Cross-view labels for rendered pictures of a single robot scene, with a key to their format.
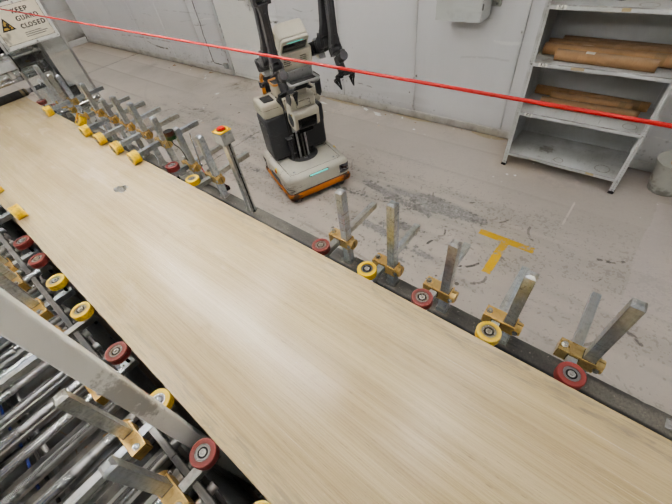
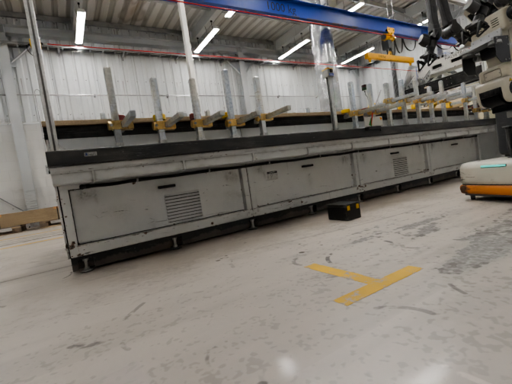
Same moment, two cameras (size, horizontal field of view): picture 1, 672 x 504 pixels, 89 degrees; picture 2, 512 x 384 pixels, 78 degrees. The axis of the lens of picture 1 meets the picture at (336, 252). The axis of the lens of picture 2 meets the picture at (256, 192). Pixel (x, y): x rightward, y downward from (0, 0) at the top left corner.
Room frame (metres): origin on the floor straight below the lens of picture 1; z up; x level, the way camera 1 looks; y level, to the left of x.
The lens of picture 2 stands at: (1.54, -2.38, 0.42)
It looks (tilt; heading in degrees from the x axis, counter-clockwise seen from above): 3 degrees down; 103
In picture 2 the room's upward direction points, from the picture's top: 9 degrees counter-clockwise
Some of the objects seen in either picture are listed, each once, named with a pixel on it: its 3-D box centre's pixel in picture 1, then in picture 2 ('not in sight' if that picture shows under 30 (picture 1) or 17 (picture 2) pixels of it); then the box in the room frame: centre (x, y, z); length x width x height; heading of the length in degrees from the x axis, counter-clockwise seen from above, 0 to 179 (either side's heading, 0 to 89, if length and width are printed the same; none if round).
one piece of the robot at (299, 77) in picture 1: (301, 84); (485, 52); (2.65, 0.04, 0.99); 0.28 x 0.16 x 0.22; 112
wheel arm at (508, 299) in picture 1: (504, 306); (170, 123); (0.67, -0.60, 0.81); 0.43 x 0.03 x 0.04; 134
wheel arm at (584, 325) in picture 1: (579, 338); (126, 123); (0.49, -0.78, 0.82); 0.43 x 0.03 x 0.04; 134
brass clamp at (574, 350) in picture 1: (579, 356); (120, 125); (0.43, -0.74, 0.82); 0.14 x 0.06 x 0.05; 44
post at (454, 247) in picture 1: (447, 284); (196, 115); (0.77, -0.41, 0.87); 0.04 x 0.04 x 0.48; 44
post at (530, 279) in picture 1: (512, 316); (158, 116); (0.59, -0.58, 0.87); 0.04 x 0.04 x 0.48; 44
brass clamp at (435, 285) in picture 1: (440, 290); (201, 123); (0.79, -0.39, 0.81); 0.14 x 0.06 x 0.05; 44
